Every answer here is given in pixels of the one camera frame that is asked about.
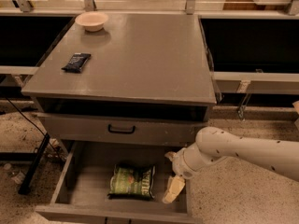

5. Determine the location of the dark blue snack bag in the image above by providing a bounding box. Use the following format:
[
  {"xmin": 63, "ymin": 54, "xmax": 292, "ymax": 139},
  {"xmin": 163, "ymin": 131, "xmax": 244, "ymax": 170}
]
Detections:
[{"xmin": 62, "ymin": 53, "xmax": 91, "ymax": 73}]

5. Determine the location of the black cable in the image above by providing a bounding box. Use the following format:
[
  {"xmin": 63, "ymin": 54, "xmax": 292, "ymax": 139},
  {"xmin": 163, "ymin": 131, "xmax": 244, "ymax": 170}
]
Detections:
[{"xmin": 4, "ymin": 96, "xmax": 64, "ymax": 161}]

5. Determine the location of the open grey middle drawer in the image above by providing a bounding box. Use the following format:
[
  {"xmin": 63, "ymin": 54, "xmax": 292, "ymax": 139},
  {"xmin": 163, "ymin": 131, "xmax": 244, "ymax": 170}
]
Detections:
[{"xmin": 36, "ymin": 142, "xmax": 203, "ymax": 224}]

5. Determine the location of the grey drawer cabinet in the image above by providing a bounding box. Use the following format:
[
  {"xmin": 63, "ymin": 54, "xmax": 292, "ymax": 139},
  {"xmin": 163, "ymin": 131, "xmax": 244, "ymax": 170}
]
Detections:
[{"xmin": 23, "ymin": 14, "xmax": 216, "ymax": 224}]

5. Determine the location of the black drawer handle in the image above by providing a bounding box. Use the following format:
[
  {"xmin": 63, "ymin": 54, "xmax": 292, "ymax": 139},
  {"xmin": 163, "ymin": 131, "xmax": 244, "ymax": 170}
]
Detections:
[{"xmin": 107, "ymin": 124, "xmax": 135, "ymax": 134}]

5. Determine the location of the white bowl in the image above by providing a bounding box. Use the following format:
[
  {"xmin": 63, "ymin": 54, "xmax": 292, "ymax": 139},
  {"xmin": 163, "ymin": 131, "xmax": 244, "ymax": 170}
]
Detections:
[{"xmin": 75, "ymin": 11, "xmax": 108, "ymax": 32}]

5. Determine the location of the green jalapeno chip bag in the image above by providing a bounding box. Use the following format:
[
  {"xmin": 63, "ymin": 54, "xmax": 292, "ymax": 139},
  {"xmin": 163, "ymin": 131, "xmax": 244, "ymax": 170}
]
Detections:
[{"xmin": 107, "ymin": 163, "xmax": 155, "ymax": 201}]

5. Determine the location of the black table leg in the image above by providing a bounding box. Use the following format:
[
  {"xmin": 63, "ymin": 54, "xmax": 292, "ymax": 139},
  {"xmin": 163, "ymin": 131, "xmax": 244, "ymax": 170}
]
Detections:
[{"xmin": 18, "ymin": 133, "xmax": 50, "ymax": 195}]

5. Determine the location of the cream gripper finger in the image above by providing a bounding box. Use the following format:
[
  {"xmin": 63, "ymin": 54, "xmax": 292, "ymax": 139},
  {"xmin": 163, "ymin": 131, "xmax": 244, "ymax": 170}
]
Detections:
[
  {"xmin": 163, "ymin": 175, "xmax": 185, "ymax": 203},
  {"xmin": 164, "ymin": 151, "xmax": 176, "ymax": 162}
]

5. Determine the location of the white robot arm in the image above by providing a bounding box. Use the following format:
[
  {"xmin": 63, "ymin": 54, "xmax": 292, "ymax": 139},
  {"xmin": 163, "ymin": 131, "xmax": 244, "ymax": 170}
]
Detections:
[{"xmin": 163, "ymin": 127, "xmax": 299, "ymax": 203}]

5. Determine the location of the closed grey top drawer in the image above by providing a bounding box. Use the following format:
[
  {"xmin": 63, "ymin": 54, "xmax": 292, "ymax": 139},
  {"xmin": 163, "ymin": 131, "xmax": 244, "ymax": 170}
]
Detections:
[{"xmin": 38, "ymin": 113, "xmax": 206, "ymax": 147}]

